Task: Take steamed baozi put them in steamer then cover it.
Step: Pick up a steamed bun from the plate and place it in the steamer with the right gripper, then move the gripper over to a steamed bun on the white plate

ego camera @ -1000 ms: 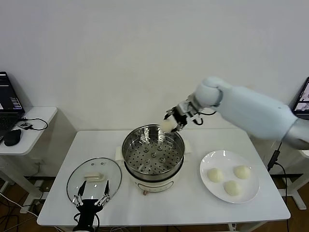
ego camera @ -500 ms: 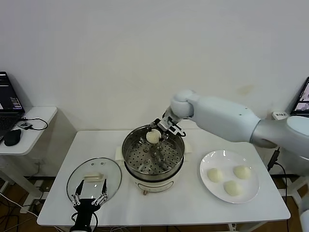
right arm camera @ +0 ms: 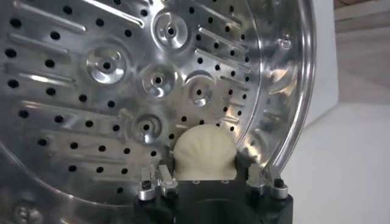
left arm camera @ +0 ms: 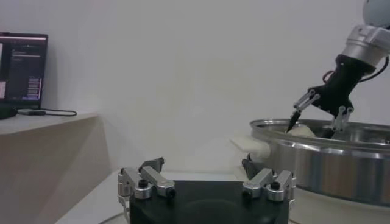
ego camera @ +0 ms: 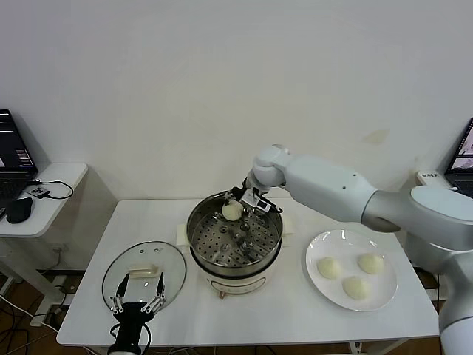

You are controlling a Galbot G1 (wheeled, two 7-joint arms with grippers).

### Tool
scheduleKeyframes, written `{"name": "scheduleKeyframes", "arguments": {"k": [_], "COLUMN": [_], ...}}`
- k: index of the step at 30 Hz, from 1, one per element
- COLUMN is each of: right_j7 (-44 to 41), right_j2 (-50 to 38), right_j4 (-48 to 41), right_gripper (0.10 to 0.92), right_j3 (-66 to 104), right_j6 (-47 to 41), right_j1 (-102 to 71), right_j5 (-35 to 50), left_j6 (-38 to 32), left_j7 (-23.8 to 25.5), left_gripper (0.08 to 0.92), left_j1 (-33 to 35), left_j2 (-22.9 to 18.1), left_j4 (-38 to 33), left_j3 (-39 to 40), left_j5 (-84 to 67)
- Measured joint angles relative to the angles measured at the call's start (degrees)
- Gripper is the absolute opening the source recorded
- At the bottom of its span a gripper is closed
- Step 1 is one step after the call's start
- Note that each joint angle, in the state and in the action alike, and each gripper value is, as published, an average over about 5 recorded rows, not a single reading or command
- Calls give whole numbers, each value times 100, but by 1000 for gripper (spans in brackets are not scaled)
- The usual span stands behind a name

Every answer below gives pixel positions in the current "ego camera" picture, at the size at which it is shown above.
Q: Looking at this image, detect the black laptop with code screen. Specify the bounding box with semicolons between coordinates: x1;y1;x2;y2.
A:
0;109;39;212

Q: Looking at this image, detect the cream electric cooker pot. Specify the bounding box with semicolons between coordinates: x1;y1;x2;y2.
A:
176;212;298;301

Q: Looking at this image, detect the black looped hub cable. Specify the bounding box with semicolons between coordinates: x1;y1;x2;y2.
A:
31;180;75;201

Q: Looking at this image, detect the round glass pot lid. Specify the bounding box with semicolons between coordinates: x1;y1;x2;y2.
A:
102;241;188;320

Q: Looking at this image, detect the white floor cable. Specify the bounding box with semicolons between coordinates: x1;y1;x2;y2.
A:
0;294;56;329

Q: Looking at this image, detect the white side desk with label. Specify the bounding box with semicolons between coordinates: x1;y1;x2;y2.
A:
415;170;452;193

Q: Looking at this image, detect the stainless steel steamer basket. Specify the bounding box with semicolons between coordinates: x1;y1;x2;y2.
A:
186;190;285;268

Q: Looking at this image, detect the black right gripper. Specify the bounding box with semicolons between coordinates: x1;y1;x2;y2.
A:
222;177;259;223

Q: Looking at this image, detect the black computer mouse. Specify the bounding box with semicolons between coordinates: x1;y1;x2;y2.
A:
7;197;34;225

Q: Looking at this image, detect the white side desk with mouse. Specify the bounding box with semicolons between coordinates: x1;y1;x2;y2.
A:
0;163;89;328

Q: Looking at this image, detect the white steamed baozi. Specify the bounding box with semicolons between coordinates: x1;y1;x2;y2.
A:
221;202;243;222
357;253;386;275
341;276;370;300
317;257;343;279

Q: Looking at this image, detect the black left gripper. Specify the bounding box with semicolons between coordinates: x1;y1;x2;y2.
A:
109;271;166;348

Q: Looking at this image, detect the white round plate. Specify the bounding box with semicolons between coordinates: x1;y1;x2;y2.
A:
304;229;399;312

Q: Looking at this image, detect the black laptop with picture screen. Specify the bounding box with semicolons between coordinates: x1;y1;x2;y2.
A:
443;118;473;193

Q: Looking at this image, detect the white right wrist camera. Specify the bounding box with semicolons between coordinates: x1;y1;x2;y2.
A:
240;190;274;214

